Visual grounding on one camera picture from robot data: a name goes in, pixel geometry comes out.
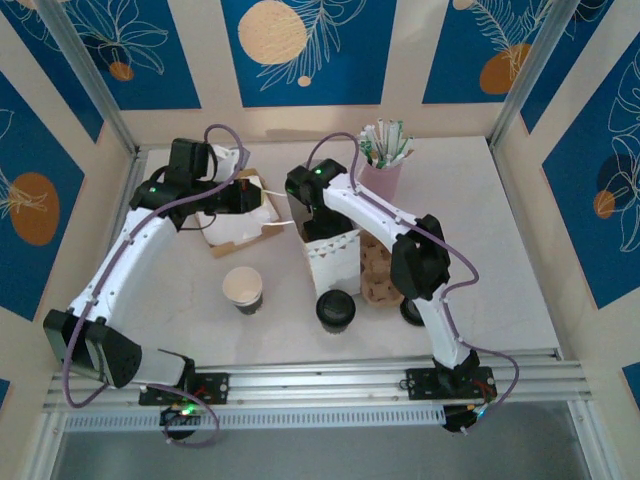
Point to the pulp cup carriers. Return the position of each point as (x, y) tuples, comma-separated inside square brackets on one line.
[(377, 285)]

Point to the pink straw holder cup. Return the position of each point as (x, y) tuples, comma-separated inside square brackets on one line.
[(385, 175)]

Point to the blue floral wall panel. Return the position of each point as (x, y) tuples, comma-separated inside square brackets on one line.
[(150, 60), (350, 50), (450, 75), (30, 150), (567, 55), (580, 210), (50, 75)]

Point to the white paper gift bag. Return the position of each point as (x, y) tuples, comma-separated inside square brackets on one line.
[(332, 270)]

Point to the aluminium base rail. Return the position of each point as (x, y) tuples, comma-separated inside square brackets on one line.
[(320, 380)]

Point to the white and brown paper bag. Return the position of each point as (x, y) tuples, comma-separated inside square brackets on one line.
[(225, 248)]

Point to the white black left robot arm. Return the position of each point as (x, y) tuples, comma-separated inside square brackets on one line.
[(115, 270)]

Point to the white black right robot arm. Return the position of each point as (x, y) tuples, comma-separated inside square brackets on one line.
[(425, 260)]

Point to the black plastic cup lid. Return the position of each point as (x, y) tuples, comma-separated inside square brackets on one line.
[(411, 315), (336, 306)]

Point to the paper wrapped straw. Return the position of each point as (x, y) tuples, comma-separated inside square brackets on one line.
[(381, 135), (390, 137), (398, 135), (365, 140), (406, 145)]

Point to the aluminium frame post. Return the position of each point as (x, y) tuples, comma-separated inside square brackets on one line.
[(535, 75), (85, 75)]

